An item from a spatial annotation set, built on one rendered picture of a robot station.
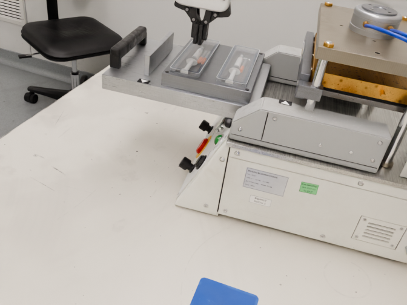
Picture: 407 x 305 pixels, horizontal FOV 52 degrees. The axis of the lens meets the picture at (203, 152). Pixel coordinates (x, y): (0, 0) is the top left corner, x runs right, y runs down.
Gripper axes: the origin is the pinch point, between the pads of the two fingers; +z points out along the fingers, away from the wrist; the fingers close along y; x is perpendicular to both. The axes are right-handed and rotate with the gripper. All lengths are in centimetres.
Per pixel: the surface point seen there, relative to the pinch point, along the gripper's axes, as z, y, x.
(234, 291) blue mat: 29.7, 18.0, -32.5
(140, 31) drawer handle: 3.8, -13.4, 4.1
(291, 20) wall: 34, 16, 142
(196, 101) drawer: 8.8, 3.3, -10.9
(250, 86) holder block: 5.2, 12.1, -7.8
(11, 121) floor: 104, -121, 95
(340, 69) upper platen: -1.3, 26.2, -7.5
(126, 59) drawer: 7.7, -13.7, -2.3
